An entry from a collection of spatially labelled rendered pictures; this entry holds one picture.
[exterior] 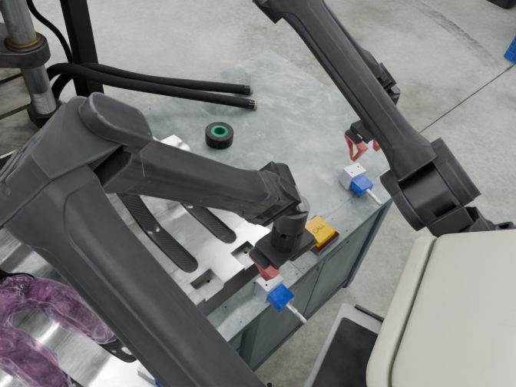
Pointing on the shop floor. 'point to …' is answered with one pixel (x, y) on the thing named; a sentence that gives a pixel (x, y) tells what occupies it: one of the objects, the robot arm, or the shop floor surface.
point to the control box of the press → (87, 47)
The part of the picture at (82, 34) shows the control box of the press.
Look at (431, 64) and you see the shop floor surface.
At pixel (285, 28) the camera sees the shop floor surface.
